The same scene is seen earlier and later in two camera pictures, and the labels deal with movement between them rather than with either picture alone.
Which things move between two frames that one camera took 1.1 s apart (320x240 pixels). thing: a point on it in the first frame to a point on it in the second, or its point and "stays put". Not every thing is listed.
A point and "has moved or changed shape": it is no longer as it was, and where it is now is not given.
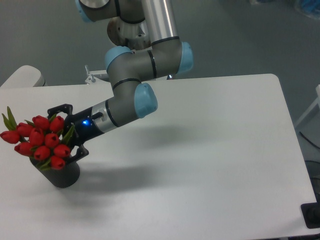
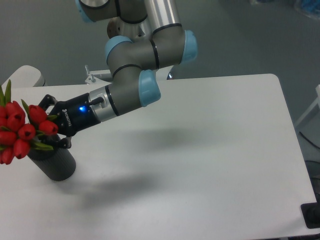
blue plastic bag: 310,5 stays put
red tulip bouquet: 41,139 has moved or changed shape
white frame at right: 316,102 stays put
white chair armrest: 25,76 stays put
